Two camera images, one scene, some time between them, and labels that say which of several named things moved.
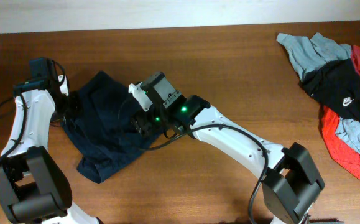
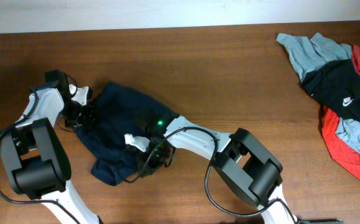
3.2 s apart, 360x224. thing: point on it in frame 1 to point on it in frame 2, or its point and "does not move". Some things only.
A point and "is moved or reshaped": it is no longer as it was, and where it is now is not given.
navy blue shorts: [104, 126] is moved or reshaped
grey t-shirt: [308, 53] does not move
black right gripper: [142, 122] to [150, 164]
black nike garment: [337, 86] does not move
